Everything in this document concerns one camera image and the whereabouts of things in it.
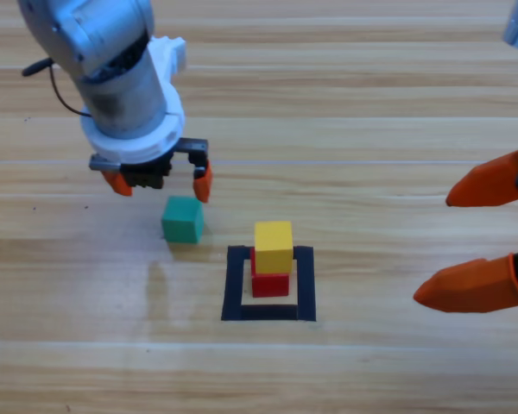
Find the green cube block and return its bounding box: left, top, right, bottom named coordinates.
left=161, top=196, right=205, bottom=244

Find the thin black arm wire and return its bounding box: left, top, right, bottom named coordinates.
left=47, top=64, right=92, bottom=118

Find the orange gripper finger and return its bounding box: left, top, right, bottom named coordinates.
left=193, top=160, right=212, bottom=204
left=101, top=170, right=134, bottom=198
left=413, top=248, right=518, bottom=314
left=445, top=150, right=518, bottom=208

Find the red cube block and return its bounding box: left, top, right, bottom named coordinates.
left=250, top=248, right=291, bottom=298

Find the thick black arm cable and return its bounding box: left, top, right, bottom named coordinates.
left=21, top=58, right=55, bottom=78

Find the white wrist mount ring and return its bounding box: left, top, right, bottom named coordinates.
left=80, top=36, right=187, bottom=167

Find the black tape square outline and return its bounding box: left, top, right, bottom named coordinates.
left=220, top=245, right=317, bottom=323

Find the yellow cube block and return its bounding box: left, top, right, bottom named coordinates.
left=254, top=220, right=294, bottom=274

